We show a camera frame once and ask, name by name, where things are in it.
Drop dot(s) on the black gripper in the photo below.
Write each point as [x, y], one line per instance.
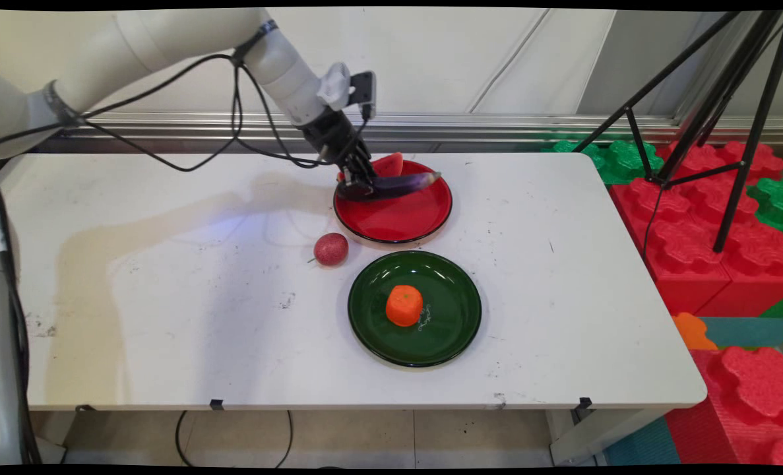
[328, 135]

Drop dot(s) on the purple eggplant toy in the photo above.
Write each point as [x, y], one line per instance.
[404, 184]

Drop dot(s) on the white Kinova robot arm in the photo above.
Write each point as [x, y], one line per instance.
[167, 39]

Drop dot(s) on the red watermelon slice toy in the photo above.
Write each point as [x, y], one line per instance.
[391, 166]

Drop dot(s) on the red round plate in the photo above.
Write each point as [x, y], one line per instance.
[398, 218]

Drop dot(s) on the red speckled plum toy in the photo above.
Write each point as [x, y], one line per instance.
[331, 249]

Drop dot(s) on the green round plate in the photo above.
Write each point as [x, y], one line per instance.
[371, 310]

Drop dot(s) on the orange tangerine toy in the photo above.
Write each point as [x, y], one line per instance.
[404, 306]

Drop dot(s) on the green foam block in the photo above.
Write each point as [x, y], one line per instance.
[774, 201]
[622, 158]

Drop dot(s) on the black table edge clip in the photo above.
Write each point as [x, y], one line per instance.
[584, 402]
[216, 404]

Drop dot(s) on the red foam block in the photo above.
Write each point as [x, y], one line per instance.
[747, 402]
[727, 158]
[681, 244]

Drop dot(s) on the white table leg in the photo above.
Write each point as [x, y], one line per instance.
[595, 435]

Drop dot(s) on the orange foam block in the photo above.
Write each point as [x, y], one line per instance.
[691, 332]

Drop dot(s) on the black tripod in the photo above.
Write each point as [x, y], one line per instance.
[734, 86]

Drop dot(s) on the teal foam mat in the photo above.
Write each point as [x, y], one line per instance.
[751, 332]
[642, 445]

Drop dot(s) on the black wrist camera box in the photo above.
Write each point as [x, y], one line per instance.
[362, 89]

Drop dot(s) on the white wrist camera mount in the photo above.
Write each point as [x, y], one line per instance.
[336, 82]

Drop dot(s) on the metal wall rail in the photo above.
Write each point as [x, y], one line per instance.
[497, 125]

